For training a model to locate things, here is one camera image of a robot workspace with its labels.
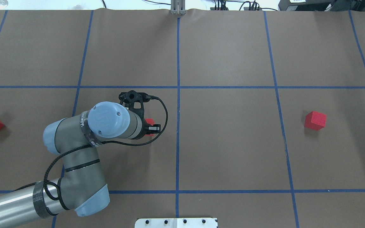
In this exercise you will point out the black box with label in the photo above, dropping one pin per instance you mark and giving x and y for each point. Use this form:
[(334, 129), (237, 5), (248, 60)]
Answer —
[(303, 5)]

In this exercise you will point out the white pedestal column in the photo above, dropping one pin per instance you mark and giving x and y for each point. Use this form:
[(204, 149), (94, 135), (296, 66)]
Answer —
[(176, 223)]

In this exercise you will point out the aluminium frame post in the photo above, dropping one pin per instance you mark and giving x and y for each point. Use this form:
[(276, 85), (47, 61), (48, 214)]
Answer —
[(177, 7)]

